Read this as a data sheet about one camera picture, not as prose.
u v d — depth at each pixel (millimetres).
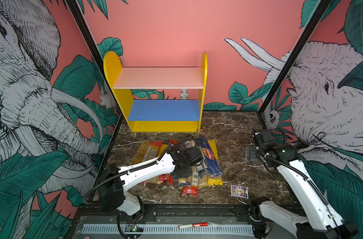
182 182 688
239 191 799
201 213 756
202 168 817
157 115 1026
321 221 372
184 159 536
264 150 508
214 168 837
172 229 701
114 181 403
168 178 819
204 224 704
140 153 932
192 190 770
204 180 820
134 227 700
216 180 834
